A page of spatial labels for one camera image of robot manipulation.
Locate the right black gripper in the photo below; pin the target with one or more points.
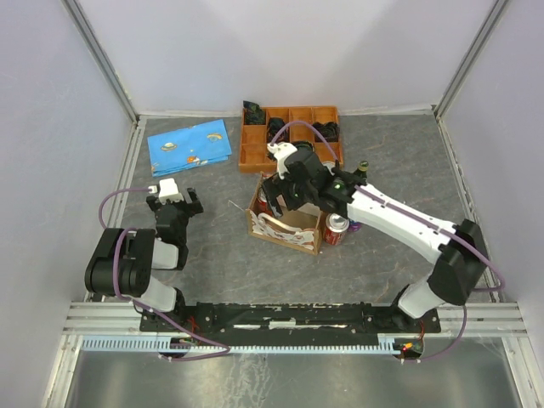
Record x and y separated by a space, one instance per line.
274 189

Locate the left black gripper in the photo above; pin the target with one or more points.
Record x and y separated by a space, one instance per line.
191 209

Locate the red soda can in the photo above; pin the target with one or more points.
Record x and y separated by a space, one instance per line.
335 229
262 202

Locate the canvas tote bag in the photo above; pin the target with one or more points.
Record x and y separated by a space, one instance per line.
300 230

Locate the red soda can front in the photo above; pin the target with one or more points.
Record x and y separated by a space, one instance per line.
335 229

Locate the purple soda can front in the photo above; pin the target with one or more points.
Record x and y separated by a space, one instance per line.
354 226

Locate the green glass bottle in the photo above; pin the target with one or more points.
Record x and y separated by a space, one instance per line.
362 169

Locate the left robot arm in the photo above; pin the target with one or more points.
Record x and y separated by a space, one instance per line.
123 264

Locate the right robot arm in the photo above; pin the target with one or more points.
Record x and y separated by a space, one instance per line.
457 252

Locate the blue space print cloth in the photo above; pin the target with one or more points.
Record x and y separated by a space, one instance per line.
189 147

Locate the rolled black orange tie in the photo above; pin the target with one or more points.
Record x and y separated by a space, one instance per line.
275 124

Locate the wooden compartment tray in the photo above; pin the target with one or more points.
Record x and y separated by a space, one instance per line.
254 154

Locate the rolled black tie right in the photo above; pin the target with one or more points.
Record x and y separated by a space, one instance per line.
329 130

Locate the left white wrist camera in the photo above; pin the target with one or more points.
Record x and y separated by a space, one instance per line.
166 190

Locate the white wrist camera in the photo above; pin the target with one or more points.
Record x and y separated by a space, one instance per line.
166 190
280 152

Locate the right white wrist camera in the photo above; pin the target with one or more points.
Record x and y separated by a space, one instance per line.
280 152

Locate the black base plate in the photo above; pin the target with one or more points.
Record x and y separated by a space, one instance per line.
293 324

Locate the aluminium frame rail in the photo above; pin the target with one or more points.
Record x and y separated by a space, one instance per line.
102 319

